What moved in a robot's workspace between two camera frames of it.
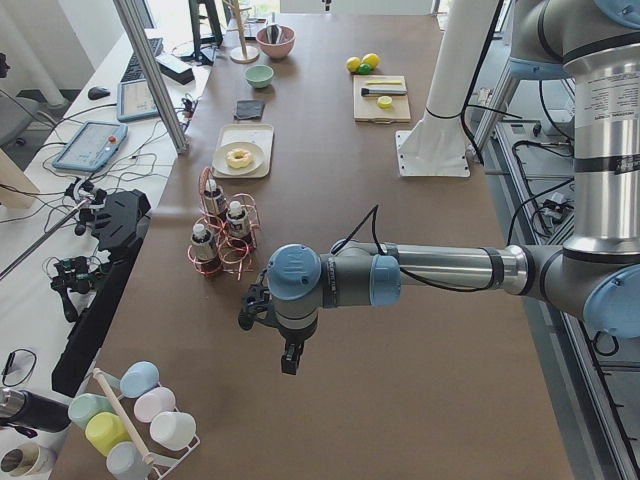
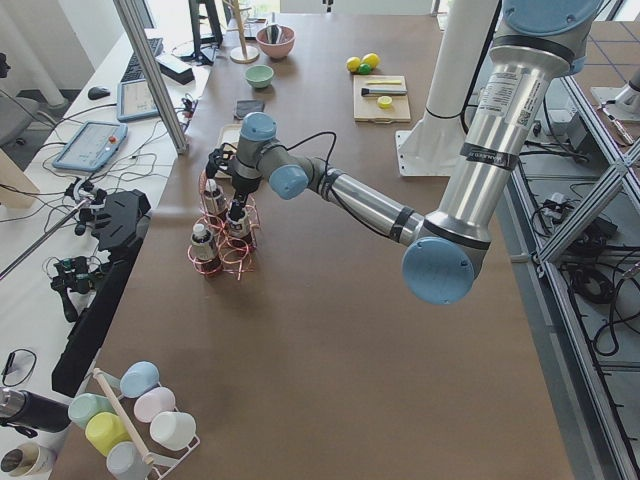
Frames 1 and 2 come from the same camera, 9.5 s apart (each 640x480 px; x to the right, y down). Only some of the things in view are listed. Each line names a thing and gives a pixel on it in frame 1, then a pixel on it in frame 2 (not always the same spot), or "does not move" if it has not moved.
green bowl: x=259 y=76 does not move
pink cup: x=153 y=401 does not move
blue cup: x=139 y=377 does not move
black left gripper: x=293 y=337 -> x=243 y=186
